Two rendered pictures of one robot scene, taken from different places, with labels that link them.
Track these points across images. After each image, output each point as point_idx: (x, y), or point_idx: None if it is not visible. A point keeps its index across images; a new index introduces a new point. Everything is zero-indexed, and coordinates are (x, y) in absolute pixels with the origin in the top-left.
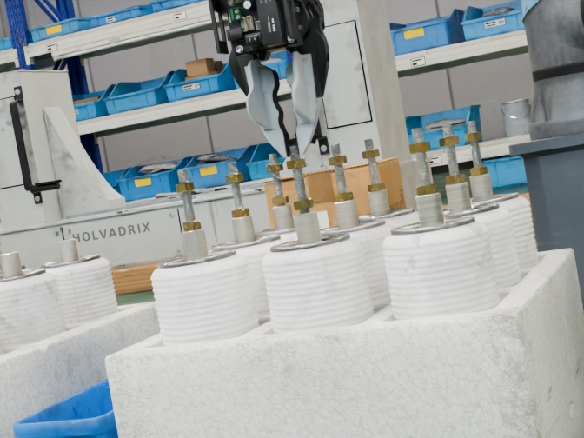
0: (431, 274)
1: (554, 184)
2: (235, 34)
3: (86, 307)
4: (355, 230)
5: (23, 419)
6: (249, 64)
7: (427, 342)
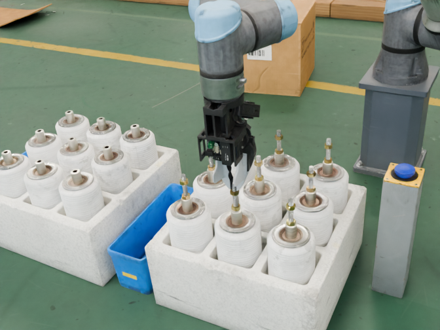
0: (284, 264)
1: (377, 105)
2: (209, 154)
3: (142, 161)
4: (260, 200)
5: (112, 243)
6: None
7: (276, 293)
